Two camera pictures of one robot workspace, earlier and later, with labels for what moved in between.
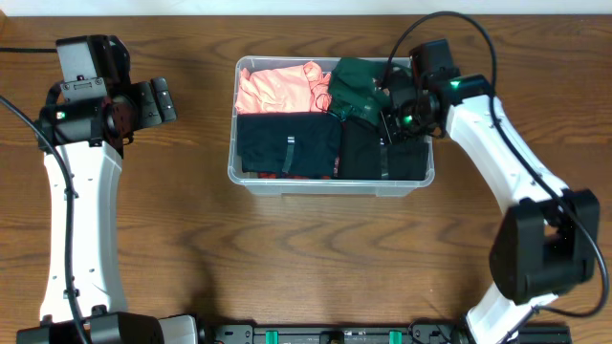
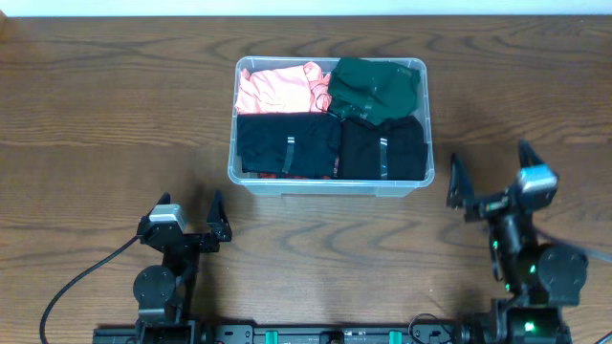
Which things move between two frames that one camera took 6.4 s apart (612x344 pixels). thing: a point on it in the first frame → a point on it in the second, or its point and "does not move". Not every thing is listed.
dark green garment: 358,89 does not move
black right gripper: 389,121 → 490,207
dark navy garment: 360,154 does not move
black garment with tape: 297,143 does not move
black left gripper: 148,115 → 219,230
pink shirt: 286,89 does not move
